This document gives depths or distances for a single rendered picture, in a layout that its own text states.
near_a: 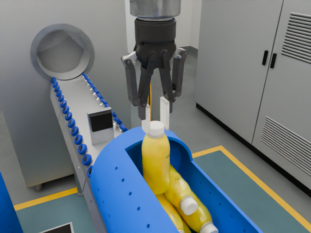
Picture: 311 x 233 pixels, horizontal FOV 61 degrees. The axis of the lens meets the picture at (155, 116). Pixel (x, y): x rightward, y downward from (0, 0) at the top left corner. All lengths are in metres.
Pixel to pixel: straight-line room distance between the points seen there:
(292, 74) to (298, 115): 0.31
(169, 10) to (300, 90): 1.84
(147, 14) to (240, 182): 2.09
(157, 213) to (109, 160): 0.21
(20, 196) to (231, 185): 1.73
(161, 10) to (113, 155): 0.35
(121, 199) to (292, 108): 1.89
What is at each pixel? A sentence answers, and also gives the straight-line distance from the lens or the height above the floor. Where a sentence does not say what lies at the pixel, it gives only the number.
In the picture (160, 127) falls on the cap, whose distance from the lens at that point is 0.57.
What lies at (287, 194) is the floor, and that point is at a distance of 2.46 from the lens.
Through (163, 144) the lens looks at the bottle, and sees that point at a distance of 0.58.
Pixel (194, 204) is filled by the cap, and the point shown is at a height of 1.11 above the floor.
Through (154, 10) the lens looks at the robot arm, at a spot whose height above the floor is 1.53.
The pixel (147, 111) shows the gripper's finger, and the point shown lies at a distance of 0.53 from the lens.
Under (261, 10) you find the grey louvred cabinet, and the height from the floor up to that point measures 1.30.
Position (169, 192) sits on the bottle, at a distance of 0.68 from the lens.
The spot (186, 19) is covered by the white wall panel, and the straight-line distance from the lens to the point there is 5.68.
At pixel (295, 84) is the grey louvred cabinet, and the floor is 0.84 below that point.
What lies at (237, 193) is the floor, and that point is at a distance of 2.32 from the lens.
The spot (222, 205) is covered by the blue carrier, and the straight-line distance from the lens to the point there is 0.70.
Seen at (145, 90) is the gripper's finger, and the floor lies 1.38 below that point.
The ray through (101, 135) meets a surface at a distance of 1.16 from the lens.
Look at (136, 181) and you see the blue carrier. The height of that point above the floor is 1.21.
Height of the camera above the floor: 1.59
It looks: 29 degrees down
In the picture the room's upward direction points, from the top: straight up
